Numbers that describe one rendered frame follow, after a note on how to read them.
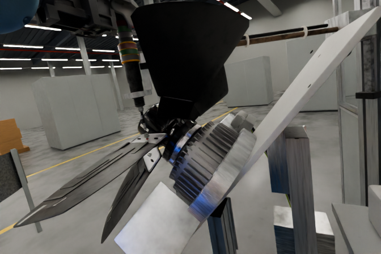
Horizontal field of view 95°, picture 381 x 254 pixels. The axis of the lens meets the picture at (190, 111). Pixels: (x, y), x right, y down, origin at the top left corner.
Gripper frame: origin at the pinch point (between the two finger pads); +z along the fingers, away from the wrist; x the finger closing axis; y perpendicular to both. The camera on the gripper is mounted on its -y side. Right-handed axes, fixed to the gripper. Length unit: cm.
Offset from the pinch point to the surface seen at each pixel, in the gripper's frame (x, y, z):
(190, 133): 9.2, 32.7, 2.9
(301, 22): 191, -211, 1197
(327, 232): 39, 67, 16
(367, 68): 55, 25, 36
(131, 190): -10.9, 47.7, -2.9
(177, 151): 6.3, 36.4, -0.5
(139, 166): -10.1, 42.4, 1.7
